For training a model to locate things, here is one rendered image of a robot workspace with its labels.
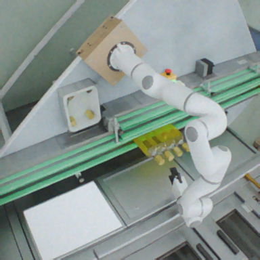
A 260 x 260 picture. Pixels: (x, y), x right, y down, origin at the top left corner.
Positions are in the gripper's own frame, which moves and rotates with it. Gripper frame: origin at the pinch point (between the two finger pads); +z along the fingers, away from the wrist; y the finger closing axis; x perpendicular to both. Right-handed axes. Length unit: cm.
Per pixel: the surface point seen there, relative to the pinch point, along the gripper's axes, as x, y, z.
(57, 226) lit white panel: 59, -13, -7
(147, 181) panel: 9.5, -13.0, 9.3
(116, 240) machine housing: 32.6, -13.6, -20.2
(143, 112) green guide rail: 5.3, 13.2, 33.4
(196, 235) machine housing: -4.6, -17.1, -26.1
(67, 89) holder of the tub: 42, 33, 36
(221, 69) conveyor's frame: -56, 16, 61
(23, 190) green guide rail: 73, -4, 11
